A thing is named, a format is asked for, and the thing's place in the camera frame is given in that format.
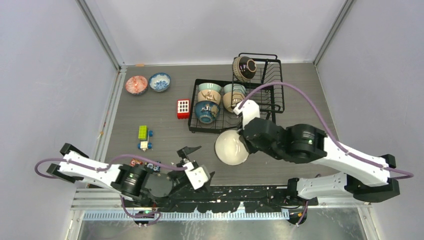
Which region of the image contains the red white toy block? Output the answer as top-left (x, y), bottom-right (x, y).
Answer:
top-left (176, 99), bottom-right (191, 120)

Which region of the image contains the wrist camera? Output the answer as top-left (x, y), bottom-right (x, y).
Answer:
top-left (183, 162), bottom-right (211, 190)
top-left (233, 100), bottom-right (261, 130)

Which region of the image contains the red owl toy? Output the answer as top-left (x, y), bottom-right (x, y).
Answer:
top-left (129, 158), bottom-right (143, 166)

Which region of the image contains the beige plain bowl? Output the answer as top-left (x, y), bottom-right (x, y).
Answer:
top-left (222, 91), bottom-right (245, 113)

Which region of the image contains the green white toy car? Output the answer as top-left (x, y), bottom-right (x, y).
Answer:
top-left (137, 125), bottom-right (154, 152)

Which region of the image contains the light teal ribbed bowl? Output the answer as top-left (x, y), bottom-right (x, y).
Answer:
top-left (223, 83), bottom-right (246, 95)

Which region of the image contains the blue zigzag pattern bowl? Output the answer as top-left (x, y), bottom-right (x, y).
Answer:
top-left (125, 75), bottom-right (149, 96)

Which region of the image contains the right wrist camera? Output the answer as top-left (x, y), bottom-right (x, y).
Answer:
top-left (233, 100), bottom-right (261, 130)

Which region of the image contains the teal white dotted bowl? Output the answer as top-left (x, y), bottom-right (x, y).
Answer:
top-left (214, 129), bottom-right (250, 166)

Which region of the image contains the beige bowl with bird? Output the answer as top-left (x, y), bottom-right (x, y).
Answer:
top-left (197, 89), bottom-right (222, 105)

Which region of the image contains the brown striped bowl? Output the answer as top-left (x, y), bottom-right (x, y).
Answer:
top-left (232, 56), bottom-right (257, 82)

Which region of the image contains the white blue floral bowl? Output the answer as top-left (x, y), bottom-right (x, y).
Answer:
top-left (148, 72), bottom-right (171, 93)

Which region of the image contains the black wire dish rack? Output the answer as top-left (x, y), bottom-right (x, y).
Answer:
top-left (188, 52), bottom-right (285, 134)

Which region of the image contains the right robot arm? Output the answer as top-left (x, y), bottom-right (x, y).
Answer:
top-left (240, 117), bottom-right (400, 205)

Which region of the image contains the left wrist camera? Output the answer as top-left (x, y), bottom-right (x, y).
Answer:
top-left (183, 162), bottom-right (211, 190)

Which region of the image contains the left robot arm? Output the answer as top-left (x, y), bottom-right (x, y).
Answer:
top-left (46, 143), bottom-right (214, 207)

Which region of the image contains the dark blue glazed bowl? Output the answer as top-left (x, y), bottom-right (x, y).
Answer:
top-left (194, 100), bottom-right (221, 124)

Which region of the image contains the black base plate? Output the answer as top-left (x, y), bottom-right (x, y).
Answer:
top-left (124, 185), bottom-right (306, 213)

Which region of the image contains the blue owl toy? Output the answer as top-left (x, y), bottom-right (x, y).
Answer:
top-left (144, 162), bottom-right (161, 173)

